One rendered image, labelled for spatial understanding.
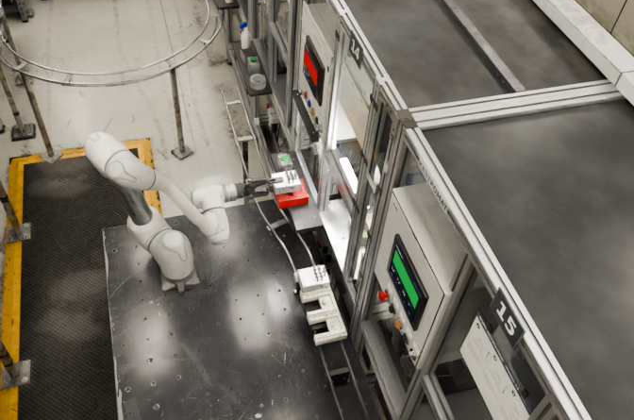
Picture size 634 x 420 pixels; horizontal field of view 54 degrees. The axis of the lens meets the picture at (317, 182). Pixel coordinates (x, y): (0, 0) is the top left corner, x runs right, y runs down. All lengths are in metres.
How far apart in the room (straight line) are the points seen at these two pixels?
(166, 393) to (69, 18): 4.17
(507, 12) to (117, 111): 3.35
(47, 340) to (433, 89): 2.67
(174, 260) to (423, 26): 1.52
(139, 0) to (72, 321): 3.48
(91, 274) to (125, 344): 1.16
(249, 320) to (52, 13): 4.12
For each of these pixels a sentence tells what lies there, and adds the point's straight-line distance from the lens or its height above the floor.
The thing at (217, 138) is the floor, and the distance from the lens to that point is 4.80.
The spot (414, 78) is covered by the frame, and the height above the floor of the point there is 2.01.
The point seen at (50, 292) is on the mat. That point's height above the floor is 0.01.
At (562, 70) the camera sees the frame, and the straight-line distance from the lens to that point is 2.38.
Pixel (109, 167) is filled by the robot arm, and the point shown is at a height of 1.51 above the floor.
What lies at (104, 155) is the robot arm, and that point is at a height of 1.50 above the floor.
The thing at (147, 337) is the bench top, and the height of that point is 0.68.
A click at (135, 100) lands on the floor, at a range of 5.21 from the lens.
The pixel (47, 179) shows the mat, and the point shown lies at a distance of 4.70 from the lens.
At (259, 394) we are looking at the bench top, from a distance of 2.84.
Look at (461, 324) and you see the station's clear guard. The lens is 1.87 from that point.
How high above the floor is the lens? 3.27
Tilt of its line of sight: 47 degrees down
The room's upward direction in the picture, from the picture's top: 6 degrees clockwise
